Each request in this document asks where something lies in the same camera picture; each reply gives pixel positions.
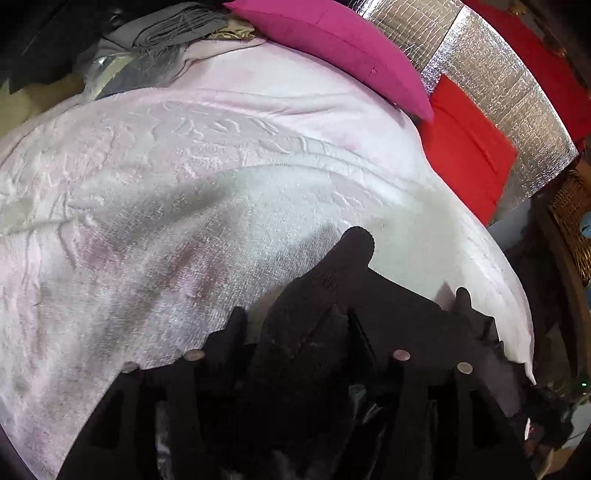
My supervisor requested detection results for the dark quilted puffer jacket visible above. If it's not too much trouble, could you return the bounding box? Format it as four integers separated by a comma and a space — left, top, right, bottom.
151, 225, 574, 480

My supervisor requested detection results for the pale pink bed blanket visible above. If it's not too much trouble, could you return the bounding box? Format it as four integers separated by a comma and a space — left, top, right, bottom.
1, 43, 534, 479

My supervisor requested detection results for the wicker basket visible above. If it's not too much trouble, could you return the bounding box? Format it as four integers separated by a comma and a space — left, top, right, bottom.
548, 170, 590, 286

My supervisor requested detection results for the red pillow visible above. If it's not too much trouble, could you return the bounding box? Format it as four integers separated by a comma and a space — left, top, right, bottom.
419, 75, 518, 225

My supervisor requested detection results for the red cloth on railing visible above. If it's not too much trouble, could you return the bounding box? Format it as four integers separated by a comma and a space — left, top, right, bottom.
465, 1, 590, 151

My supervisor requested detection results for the grey folded garment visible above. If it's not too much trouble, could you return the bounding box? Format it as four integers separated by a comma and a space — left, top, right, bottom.
80, 2, 257, 100

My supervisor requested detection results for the silver foil insulation board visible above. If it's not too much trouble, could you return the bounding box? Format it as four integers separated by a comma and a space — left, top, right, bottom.
351, 0, 578, 219

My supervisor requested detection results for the magenta pillow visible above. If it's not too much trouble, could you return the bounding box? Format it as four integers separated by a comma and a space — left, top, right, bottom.
225, 0, 434, 121

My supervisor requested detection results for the black coat pile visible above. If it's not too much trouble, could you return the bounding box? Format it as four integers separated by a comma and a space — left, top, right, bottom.
0, 0, 139, 93

